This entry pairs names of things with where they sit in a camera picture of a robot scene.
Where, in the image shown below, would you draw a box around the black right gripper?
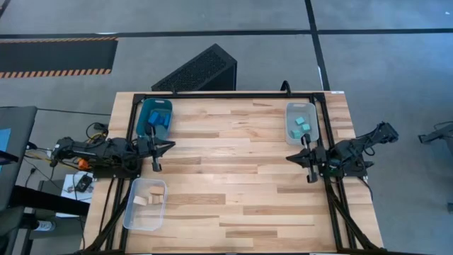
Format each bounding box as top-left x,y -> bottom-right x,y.
285,133 -> 328,184

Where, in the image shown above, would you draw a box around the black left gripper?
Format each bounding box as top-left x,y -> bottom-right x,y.
137,126 -> 177,173

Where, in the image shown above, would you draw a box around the teal plastic bin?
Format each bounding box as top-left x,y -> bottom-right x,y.
135,98 -> 174,142

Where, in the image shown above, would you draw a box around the white translucent plastic bin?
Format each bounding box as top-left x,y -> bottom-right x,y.
285,101 -> 319,146

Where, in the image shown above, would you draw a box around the clear plastic bin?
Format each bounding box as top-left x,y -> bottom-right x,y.
122,177 -> 168,232

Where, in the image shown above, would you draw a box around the black computer tower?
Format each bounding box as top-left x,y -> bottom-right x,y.
151,43 -> 238,92

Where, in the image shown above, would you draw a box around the small black electronic device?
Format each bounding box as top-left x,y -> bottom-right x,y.
75,174 -> 93,193

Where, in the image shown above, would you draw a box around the white paper sheet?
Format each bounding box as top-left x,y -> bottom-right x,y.
56,171 -> 95,217

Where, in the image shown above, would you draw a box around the black hazard-striped floor mat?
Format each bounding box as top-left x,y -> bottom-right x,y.
0,36 -> 119,79

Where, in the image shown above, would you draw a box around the dark grey side table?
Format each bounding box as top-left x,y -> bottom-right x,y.
0,105 -> 38,213

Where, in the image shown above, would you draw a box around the black aluminium table frame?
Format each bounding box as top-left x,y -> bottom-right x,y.
76,91 -> 386,255

